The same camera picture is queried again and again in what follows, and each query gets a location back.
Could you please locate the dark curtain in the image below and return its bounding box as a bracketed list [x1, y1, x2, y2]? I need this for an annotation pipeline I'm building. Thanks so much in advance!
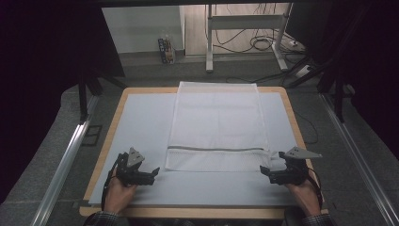
[285, 0, 399, 159]
[0, 0, 125, 203]

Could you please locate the aluminium rail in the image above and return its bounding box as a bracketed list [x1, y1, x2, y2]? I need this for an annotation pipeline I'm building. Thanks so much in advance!
[319, 93, 399, 226]
[31, 95, 100, 226]

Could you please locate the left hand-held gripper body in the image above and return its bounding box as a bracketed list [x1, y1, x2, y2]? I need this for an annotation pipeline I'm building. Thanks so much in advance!
[116, 147, 149, 186]

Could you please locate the person's left hand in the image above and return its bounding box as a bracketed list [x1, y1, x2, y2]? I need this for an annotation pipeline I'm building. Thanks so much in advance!
[103, 169, 139, 216]

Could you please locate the tangle of black floor cables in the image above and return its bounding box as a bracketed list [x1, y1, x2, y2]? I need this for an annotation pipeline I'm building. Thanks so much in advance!
[213, 27, 304, 55]

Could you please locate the white desk frame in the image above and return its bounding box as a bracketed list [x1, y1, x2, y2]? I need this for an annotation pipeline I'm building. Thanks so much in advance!
[205, 3, 290, 73]

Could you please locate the white mesh laundry bag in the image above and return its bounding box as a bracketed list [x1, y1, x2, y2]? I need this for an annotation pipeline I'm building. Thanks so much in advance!
[164, 81, 273, 173]

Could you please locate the white power strip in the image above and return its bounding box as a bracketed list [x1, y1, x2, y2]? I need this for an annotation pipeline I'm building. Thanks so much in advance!
[295, 64, 312, 79]

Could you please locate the person's plaid sleeve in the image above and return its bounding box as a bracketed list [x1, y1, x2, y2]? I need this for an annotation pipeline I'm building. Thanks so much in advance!
[300, 213, 339, 226]
[83, 210, 120, 226]

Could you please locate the black metal stand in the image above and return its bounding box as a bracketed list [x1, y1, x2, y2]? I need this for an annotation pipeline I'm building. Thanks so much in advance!
[77, 71, 127, 125]
[284, 56, 346, 124]

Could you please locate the long black floor cable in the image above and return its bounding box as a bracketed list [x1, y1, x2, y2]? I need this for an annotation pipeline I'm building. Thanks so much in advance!
[225, 73, 285, 87]

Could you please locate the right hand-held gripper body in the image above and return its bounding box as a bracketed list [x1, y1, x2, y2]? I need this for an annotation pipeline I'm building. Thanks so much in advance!
[278, 146, 323, 186]

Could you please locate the person's right plaid sleeve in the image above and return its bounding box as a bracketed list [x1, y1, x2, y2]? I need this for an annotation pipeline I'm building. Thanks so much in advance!
[300, 213, 339, 226]

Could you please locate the thin black floor cable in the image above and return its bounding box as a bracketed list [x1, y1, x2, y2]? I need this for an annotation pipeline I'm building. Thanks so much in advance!
[294, 110, 320, 146]

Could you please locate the wooden framed white board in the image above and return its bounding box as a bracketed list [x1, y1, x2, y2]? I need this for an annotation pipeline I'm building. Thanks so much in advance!
[88, 91, 311, 207]

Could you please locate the right hand-held gripper cable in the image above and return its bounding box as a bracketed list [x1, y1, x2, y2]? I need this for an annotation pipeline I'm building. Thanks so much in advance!
[305, 167, 324, 210]

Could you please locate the hand-held gripper cable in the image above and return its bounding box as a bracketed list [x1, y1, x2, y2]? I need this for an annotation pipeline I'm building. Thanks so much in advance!
[305, 167, 324, 210]
[101, 153, 125, 211]

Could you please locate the carton of bottles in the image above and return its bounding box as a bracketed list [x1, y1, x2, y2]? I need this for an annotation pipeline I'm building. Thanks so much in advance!
[157, 34, 176, 65]

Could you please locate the person's right hand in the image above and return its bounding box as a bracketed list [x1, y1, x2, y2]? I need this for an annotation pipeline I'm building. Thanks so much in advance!
[285, 176, 322, 218]

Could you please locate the person's left plaid sleeve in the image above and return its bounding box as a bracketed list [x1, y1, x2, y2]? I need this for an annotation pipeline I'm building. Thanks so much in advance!
[83, 210, 120, 226]

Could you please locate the left hand-held gripper cable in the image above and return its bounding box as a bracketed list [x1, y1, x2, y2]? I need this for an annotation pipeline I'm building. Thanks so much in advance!
[101, 153, 125, 211]

